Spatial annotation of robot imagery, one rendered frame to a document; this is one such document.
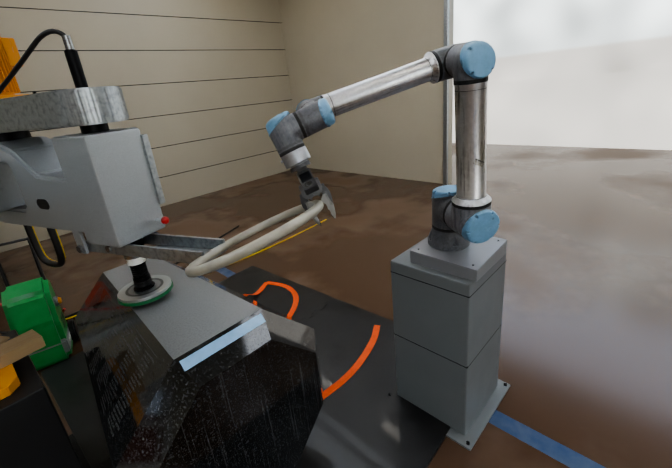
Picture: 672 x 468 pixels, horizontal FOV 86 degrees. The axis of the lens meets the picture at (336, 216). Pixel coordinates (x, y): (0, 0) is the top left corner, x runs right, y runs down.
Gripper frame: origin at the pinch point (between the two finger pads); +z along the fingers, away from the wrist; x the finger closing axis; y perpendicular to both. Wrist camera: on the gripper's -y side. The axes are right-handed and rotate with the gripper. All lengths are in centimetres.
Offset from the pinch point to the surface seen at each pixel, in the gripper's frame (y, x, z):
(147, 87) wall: 501, 183, -247
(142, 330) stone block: 16, 83, 10
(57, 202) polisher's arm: 30, 94, -49
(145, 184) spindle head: 28, 59, -40
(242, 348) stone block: 5, 48, 30
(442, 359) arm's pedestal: 36, -18, 90
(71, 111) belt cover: 10, 60, -69
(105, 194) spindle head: 14, 67, -41
